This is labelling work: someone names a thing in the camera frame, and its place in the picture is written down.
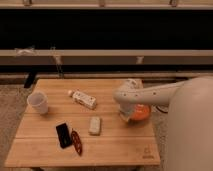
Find black smartphone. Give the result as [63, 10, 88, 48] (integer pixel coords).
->
[56, 123, 72, 149]

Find grey metal rail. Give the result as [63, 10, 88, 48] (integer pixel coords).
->
[0, 49, 213, 66]

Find white plastic cup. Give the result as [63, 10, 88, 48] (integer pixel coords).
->
[27, 91, 48, 115]

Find black table leg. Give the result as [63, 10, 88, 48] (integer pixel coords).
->
[24, 72, 37, 88]

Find orange ceramic bowl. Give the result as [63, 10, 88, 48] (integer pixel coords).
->
[130, 104, 151, 121]

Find dark red oval object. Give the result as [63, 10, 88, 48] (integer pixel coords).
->
[71, 130, 82, 156]

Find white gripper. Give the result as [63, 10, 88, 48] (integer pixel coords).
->
[119, 103, 135, 122]

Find white rectangular bar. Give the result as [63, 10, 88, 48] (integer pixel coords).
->
[89, 117, 101, 135]

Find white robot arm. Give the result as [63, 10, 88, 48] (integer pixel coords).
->
[114, 76, 213, 171]

